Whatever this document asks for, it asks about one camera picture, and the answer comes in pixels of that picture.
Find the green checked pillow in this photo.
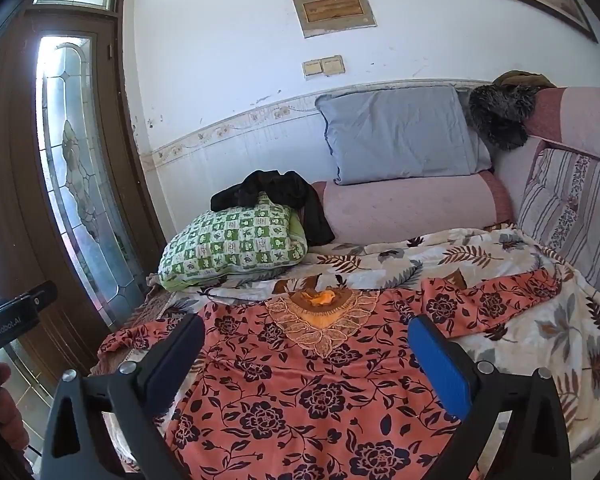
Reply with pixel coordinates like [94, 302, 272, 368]
[157, 192, 309, 291]

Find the black garment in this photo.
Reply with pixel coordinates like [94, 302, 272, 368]
[210, 170, 336, 247]

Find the person's left hand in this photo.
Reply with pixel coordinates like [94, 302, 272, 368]
[0, 360, 32, 477]

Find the pink bolster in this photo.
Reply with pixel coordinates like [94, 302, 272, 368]
[310, 171, 513, 245]

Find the blue-grey pillow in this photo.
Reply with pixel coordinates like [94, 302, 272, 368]
[315, 85, 493, 186]

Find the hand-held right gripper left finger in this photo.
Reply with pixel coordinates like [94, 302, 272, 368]
[39, 312, 207, 480]

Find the orange floral garment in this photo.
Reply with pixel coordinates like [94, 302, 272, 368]
[98, 267, 564, 480]

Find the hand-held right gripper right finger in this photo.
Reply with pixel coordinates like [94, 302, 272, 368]
[408, 314, 573, 480]

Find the pink sofa backrest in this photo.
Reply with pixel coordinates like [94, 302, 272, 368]
[522, 86, 600, 166]

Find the olive cloth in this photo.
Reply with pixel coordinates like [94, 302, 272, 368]
[492, 70, 557, 89]

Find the striped floral cushion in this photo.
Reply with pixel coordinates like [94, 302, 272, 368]
[516, 147, 600, 306]

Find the beige wall panel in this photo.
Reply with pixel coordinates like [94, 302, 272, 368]
[292, 0, 377, 39]

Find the dark furry cloth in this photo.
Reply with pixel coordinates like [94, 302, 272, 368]
[468, 82, 538, 151]

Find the leaf print plush blanket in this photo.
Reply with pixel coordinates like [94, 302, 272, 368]
[145, 227, 600, 466]

